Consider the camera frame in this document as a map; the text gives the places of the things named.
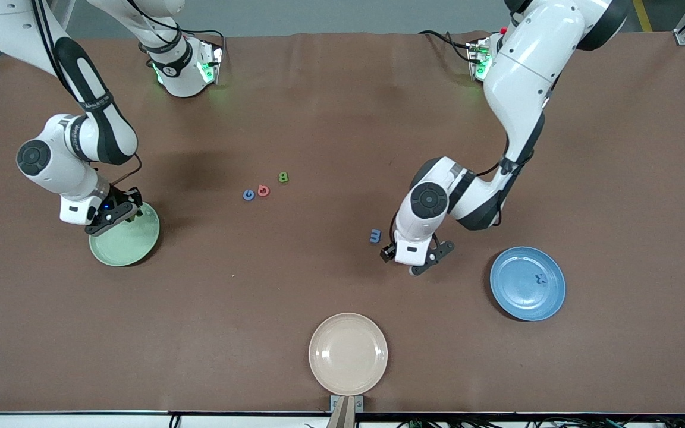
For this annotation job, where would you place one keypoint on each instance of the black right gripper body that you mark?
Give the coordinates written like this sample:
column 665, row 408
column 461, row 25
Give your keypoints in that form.
column 121, row 198

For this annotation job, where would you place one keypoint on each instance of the blue lowercase m block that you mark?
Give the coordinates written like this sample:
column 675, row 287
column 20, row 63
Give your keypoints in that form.
column 375, row 236

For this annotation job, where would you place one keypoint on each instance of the blue capital letter block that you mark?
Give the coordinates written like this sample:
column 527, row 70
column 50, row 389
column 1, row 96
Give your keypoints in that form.
column 248, row 194

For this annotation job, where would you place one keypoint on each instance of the green letter B block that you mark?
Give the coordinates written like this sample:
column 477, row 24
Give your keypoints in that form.
column 283, row 176

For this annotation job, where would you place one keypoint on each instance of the red capital letter block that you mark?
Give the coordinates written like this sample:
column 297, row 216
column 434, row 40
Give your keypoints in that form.
column 263, row 190

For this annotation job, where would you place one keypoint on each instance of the blue lowercase x block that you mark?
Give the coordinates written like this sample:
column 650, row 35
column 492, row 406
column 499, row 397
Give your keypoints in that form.
column 540, row 278

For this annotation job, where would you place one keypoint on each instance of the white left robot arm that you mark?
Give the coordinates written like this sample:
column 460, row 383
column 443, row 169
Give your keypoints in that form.
column 521, row 77

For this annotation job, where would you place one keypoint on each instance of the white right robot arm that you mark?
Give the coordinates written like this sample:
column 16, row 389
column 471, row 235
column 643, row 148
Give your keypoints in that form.
column 57, row 172

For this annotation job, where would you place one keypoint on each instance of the light green plate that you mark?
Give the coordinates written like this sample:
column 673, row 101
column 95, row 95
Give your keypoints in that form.
column 122, row 246

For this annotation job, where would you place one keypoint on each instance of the large table cover sheet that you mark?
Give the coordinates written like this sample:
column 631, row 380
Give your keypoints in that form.
column 319, row 267

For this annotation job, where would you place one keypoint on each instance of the beige plate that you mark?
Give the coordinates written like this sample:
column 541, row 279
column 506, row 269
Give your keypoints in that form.
column 348, row 354

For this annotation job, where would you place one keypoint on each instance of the blue plate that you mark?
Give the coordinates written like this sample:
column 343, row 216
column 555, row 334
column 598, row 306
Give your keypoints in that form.
column 521, row 291

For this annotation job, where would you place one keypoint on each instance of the grey metal mounting bracket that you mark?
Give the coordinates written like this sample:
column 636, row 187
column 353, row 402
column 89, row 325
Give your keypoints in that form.
column 358, row 404

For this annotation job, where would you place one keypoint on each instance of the tan camera pole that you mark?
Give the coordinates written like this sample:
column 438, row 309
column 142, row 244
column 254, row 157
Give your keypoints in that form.
column 342, row 416

